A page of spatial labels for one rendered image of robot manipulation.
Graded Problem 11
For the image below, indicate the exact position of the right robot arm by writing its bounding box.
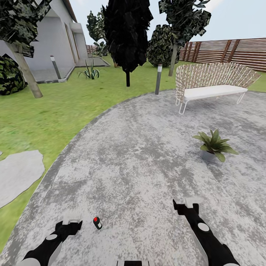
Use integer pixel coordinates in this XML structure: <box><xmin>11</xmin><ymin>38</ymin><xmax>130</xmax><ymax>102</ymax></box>
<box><xmin>173</xmin><ymin>197</ymin><xmax>239</xmax><ymax>266</ymax></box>

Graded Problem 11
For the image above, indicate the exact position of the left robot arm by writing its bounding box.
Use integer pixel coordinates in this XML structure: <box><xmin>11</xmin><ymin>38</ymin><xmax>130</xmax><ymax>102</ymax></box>
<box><xmin>16</xmin><ymin>214</ymin><xmax>83</xmax><ymax>266</ymax></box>

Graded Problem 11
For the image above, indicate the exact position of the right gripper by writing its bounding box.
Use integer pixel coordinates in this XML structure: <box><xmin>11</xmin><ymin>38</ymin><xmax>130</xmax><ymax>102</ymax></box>
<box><xmin>173</xmin><ymin>199</ymin><xmax>199</xmax><ymax>221</ymax></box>

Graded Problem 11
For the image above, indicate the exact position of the insectifuge atomizer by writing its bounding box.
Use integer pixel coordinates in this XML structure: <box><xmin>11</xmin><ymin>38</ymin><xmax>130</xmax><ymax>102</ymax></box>
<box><xmin>93</xmin><ymin>217</ymin><xmax>102</xmax><ymax>229</ymax></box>

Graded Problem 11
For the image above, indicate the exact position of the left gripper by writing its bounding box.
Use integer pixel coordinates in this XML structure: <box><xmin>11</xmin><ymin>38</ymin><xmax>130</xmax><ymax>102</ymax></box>
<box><xmin>55</xmin><ymin>221</ymin><xmax>83</xmax><ymax>238</ymax></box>

